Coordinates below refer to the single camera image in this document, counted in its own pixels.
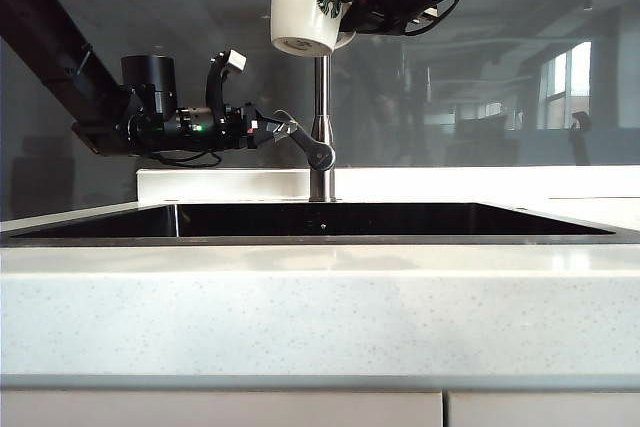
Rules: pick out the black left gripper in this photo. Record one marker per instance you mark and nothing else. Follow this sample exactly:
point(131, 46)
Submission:
point(240, 127)

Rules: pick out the white Starbucks logo mug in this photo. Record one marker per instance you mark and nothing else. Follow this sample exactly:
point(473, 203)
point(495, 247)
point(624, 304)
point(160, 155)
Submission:
point(295, 2)

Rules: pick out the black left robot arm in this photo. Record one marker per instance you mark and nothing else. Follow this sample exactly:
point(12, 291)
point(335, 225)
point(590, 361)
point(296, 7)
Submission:
point(50, 37)

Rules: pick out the black undermount sink basin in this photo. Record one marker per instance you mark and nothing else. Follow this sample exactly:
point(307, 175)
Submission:
point(350, 222)

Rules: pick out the white countertop backsplash ledge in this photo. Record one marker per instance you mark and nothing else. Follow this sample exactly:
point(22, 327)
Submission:
point(225, 184)

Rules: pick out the wide beige cabinet door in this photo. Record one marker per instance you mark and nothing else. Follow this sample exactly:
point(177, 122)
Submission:
point(200, 409)

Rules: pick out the narrow beige cabinet door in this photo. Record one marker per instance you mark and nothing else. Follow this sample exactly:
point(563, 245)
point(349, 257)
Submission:
point(550, 411)

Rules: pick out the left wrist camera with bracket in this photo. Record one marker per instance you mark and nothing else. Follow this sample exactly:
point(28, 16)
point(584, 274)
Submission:
point(234, 59)

